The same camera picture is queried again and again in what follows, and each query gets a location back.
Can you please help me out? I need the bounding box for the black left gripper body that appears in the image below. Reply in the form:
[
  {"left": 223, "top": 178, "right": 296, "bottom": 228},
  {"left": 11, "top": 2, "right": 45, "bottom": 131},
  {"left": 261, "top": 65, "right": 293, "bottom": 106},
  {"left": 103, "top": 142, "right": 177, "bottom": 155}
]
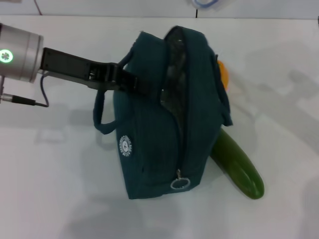
[{"left": 40, "top": 47, "right": 118, "bottom": 91}]

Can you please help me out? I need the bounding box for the dark teal insulated lunch bag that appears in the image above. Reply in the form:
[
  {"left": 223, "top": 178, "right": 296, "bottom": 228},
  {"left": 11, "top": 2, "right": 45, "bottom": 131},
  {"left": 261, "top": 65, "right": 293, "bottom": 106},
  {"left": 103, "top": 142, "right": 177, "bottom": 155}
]
[{"left": 92, "top": 24, "right": 234, "bottom": 200}]

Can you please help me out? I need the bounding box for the yellow orange pear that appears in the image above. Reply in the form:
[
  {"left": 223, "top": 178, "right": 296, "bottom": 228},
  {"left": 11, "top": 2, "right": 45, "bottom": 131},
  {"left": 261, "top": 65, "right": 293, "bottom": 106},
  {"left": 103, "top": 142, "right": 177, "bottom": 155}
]
[{"left": 215, "top": 59, "right": 230, "bottom": 91}]

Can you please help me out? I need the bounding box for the green cucumber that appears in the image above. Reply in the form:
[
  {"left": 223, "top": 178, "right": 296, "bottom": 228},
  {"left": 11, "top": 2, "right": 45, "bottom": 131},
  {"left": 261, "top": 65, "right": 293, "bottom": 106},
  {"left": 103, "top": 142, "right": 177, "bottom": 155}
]
[{"left": 210, "top": 129, "right": 265, "bottom": 200}]

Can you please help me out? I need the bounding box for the white blue plastic object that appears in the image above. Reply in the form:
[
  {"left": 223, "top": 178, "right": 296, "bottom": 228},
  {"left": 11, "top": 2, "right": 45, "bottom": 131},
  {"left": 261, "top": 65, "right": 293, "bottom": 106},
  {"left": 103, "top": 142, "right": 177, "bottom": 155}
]
[{"left": 186, "top": 0, "right": 225, "bottom": 10}]

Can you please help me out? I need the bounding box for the thin dark left gripper cable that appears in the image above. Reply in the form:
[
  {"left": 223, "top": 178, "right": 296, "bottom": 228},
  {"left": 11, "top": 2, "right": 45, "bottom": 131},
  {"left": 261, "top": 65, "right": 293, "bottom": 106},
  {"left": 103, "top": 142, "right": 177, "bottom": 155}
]
[{"left": 0, "top": 74, "right": 50, "bottom": 108}]

